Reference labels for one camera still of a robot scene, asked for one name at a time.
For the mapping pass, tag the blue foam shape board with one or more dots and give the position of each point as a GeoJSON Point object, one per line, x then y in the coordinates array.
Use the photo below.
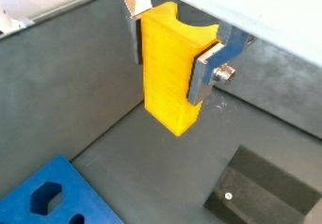
{"type": "Point", "coordinates": [57, 197]}

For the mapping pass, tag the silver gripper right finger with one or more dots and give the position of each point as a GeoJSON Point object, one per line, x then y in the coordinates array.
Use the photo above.
{"type": "Point", "coordinates": [210, 67]}

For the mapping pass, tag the black curved holder stand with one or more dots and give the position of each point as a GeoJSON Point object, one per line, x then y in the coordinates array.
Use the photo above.
{"type": "Point", "coordinates": [257, 193]}

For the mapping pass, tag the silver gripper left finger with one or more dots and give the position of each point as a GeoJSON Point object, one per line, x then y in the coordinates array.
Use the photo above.
{"type": "Point", "coordinates": [134, 8]}

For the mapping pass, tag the yellow arch block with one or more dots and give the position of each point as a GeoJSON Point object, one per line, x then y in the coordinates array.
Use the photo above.
{"type": "Point", "coordinates": [170, 45]}

